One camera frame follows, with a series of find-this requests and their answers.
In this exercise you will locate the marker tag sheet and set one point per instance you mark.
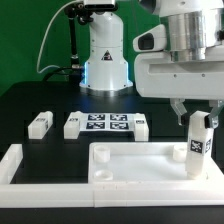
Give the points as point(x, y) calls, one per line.
point(111, 122)

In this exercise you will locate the white desk tabletop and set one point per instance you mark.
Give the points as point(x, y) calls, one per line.
point(137, 162)

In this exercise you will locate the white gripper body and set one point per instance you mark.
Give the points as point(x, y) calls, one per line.
point(157, 76)

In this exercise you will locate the white U-shaped obstacle frame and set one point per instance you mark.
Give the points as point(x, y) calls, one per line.
point(209, 191)

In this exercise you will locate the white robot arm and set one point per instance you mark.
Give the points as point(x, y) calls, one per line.
point(183, 57)

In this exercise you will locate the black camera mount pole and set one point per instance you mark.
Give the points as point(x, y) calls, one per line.
point(76, 12)

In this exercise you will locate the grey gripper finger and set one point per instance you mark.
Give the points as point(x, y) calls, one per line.
point(212, 120)
point(177, 105)

